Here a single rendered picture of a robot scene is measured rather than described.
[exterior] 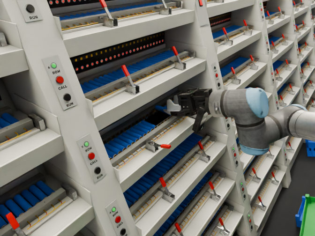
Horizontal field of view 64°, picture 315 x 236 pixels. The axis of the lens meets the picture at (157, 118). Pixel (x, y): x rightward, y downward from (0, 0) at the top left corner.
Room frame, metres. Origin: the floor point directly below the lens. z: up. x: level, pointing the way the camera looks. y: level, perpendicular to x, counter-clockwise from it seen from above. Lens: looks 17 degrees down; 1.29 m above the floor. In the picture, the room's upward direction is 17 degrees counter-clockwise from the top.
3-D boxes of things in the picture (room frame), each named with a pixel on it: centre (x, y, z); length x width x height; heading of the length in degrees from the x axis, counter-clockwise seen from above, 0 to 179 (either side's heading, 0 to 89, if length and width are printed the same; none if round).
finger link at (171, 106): (0.92, -0.06, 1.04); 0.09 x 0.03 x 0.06; 51
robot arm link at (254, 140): (0.76, -0.29, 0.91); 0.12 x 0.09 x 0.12; 101
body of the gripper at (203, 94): (0.87, -0.15, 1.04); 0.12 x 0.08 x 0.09; 47
